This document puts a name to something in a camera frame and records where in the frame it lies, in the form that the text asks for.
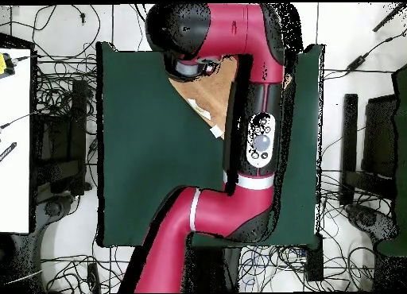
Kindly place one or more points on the black upright post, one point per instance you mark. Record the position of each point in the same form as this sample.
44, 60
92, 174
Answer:
349, 141

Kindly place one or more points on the tan terry towel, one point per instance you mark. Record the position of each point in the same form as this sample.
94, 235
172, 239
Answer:
213, 93

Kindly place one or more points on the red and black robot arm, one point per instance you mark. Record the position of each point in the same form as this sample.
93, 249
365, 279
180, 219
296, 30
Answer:
229, 27

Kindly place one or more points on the dark green table cloth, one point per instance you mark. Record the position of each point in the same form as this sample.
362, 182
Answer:
143, 147

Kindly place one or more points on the black computer tower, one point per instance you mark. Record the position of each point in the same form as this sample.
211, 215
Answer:
60, 138

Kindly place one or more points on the yellow and black tool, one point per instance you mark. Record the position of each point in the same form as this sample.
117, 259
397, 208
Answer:
2, 63

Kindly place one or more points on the black slanted bar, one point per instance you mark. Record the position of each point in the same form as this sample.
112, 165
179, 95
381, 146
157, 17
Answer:
389, 17

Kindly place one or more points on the black power adapter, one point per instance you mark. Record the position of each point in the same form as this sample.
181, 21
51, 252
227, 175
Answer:
356, 62

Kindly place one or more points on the white desk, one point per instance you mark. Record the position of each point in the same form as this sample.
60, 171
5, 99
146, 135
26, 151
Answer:
14, 147

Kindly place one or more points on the black round base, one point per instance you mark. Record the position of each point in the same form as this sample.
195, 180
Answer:
369, 219

